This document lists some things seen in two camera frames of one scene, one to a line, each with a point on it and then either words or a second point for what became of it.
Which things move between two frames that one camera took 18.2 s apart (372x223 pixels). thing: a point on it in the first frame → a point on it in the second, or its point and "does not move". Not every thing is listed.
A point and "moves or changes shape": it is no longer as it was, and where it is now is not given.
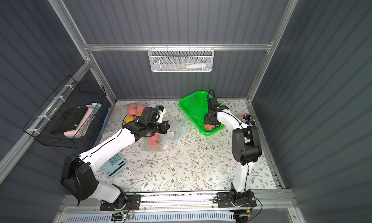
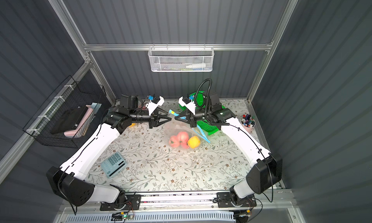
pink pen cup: [247, 119] does not move
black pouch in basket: [70, 120] does not move
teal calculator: [113, 165] does not move
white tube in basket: [196, 66] does not move
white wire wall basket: [181, 59] does not move
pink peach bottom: [208, 126] moves or changes shape
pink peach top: [154, 138] → [183, 137]
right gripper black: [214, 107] → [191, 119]
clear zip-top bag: [160, 142] → [180, 135]
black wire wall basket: [66, 118] does not move
